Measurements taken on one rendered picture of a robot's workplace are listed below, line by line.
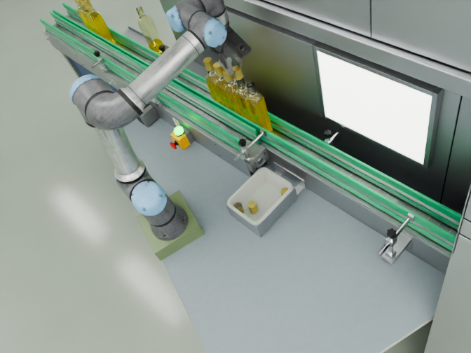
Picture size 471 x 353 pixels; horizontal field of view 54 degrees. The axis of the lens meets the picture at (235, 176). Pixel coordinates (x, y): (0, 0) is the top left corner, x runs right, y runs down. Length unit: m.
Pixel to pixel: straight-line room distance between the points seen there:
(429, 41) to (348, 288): 0.83
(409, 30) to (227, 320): 1.08
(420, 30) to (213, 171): 1.08
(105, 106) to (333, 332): 1.00
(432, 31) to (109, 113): 0.88
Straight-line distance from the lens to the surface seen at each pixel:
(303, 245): 1.73
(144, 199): 1.65
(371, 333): 1.60
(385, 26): 1.36
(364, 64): 1.45
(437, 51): 1.31
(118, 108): 1.37
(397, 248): 1.59
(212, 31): 1.39
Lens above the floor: 2.27
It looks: 51 degrees down
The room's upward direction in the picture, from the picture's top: 22 degrees counter-clockwise
